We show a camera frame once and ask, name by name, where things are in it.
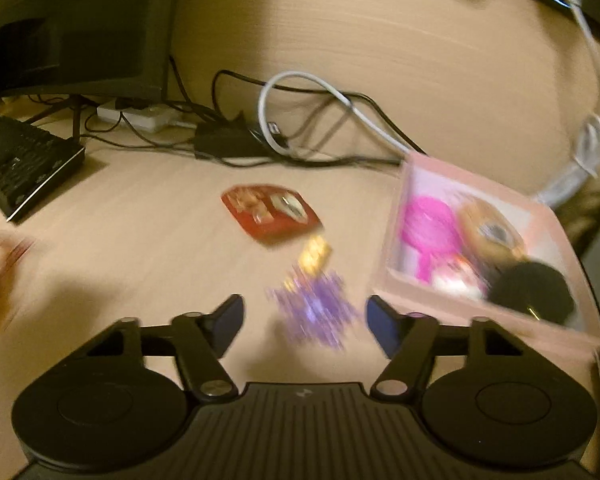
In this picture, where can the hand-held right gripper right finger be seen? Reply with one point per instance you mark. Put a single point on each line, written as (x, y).
(382, 325)

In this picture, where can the clear bread packet white label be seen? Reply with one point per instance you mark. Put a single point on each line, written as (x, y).
(490, 230)

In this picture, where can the clear pastry packet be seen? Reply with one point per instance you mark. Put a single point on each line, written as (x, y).
(0, 260)

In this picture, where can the black keyboard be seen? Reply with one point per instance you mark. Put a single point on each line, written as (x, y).
(20, 165)

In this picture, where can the pink plastic strainer scoop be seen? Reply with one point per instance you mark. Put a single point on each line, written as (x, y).
(425, 225)

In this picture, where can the pink and white toy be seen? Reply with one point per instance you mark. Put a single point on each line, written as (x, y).
(455, 275)

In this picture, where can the pink cardboard box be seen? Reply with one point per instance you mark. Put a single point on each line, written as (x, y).
(530, 330)

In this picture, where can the black plush toy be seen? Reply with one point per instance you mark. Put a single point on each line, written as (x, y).
(530, 290)

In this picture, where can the red snack packet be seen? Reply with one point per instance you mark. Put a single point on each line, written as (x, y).
(260, 220)

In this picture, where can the white power strip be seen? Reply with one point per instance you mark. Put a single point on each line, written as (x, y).
(140, 117)

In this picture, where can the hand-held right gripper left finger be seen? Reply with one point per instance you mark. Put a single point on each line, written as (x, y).
(229, 322)

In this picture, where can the black computer monitor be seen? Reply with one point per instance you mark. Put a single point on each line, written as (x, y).
(80, 20)

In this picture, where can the small yellow candy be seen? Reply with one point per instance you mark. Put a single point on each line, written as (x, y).
(315, 255)

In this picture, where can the black power adapter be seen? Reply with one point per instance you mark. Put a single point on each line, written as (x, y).
(225, 140)

